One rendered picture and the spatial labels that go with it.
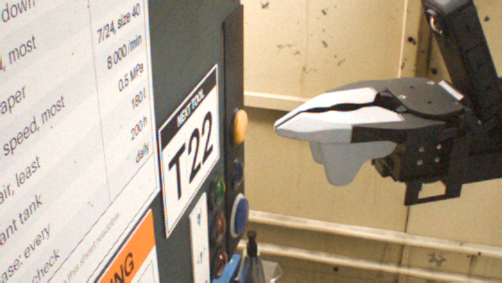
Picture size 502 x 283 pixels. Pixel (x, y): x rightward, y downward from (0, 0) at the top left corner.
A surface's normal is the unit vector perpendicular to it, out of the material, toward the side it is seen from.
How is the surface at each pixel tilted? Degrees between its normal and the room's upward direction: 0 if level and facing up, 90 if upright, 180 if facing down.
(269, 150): 90
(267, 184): 90
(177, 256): 90
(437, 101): 0
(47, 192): 90
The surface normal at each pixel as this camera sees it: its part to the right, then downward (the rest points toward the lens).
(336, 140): -0.14, 0.47
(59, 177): 0.96, 0.13
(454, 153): 0.25, 0.46
